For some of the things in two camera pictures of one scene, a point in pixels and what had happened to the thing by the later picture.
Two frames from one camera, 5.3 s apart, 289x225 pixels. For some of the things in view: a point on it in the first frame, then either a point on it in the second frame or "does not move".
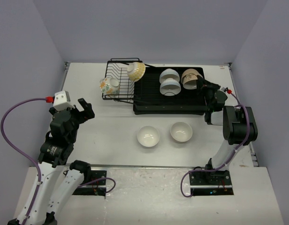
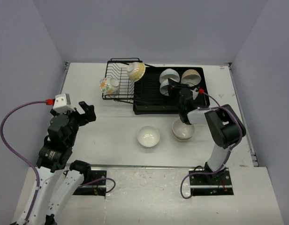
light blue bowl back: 169,73 does not move
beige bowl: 189,78 → 182,131
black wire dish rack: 117,68 does not move
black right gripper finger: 212,85 → 172,82
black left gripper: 88,112 does not move
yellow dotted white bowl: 135,71 does not move
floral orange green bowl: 109,86 does not move
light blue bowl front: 148,136 does not move
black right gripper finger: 200,82 → 172,92
